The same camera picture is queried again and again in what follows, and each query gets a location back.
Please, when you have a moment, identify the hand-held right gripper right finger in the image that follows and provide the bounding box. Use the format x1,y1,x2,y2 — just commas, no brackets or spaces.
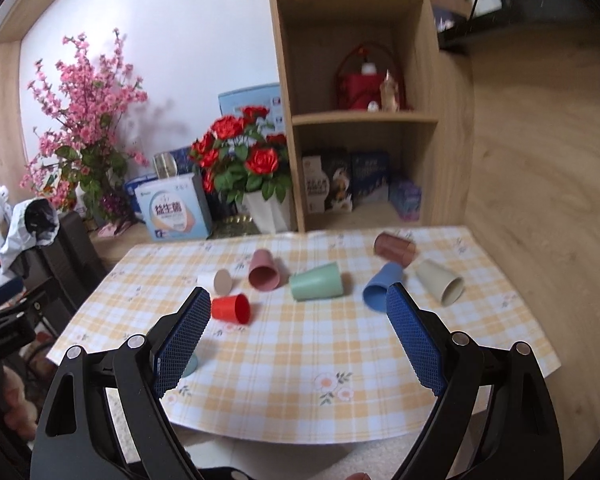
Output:
385,283,566,480

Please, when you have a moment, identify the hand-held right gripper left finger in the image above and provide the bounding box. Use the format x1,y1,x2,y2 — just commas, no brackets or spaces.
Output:
30,287,212,480

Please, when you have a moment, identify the red cup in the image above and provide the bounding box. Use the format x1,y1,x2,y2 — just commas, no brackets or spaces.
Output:
210,293,252,326

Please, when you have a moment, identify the blue cup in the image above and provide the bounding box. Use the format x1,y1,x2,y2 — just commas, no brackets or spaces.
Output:
362,261,405,313

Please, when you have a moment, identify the beige cup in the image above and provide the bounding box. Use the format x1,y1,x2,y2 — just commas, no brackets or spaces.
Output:
414,258,465,307

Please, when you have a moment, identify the white cup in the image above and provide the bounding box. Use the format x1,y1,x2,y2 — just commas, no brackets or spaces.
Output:
196,268,234,297

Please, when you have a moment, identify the brown cup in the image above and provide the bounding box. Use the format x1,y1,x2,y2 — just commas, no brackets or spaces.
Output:
373,231,416,268

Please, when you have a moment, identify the pink cup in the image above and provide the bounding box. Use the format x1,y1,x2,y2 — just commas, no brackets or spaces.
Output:
248,248,281,291

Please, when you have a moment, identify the green cup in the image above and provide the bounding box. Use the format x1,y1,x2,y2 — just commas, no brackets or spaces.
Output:
288,261,344,303

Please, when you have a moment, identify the yellow checked tablecloth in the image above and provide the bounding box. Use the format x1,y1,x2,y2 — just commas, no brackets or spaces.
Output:
46,226,562,445

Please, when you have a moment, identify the gold tray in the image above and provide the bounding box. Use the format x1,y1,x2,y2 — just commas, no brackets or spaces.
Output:
211,214,261,239

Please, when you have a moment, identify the white and blue box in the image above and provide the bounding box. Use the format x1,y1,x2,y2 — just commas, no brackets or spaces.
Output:
133,173,214,242

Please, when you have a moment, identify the purple pack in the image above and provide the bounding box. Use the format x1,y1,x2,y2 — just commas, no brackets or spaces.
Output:
388,175,423,222

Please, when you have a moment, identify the black chair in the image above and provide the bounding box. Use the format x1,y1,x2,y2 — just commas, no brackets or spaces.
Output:
22,209,106,322

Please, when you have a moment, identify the white vase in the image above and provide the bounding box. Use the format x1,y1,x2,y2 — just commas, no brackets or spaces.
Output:
242,190,292,235

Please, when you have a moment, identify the blue printed box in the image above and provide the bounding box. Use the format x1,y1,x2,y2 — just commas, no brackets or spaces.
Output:
350,151,391,206

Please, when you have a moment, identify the dark printed box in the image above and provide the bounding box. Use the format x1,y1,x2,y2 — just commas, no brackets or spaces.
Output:
324,148,355,214

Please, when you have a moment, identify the glass jar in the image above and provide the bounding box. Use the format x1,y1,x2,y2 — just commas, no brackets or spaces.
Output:
152,151,179,181

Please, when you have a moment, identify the black clamp stand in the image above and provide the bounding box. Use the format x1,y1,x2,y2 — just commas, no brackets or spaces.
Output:
0,280,56,362

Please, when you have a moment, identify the white carton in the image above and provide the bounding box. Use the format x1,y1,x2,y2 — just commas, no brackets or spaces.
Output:
302,154,331,215

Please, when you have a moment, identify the white plastic bag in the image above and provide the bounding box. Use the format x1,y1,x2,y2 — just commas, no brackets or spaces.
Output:
0,198,61,274

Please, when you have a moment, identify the red rose bouquet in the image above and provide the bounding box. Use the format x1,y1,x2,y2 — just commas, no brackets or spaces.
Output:
188,105,294,206

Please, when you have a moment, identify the wooden shelf unit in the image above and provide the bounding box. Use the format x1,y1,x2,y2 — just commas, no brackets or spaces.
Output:
264,0,474,234

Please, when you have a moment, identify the gold figurine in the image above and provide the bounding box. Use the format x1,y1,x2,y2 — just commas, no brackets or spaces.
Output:
379,68,401,111

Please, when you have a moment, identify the large light blue box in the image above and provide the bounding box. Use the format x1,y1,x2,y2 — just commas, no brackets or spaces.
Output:
217,83,285,134

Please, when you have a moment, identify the red basket ornament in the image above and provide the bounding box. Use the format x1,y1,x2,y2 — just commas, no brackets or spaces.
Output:
333,42,406,111

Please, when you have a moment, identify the pink blossom plant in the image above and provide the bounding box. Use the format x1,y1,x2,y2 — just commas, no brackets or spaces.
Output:
22,29,151,227

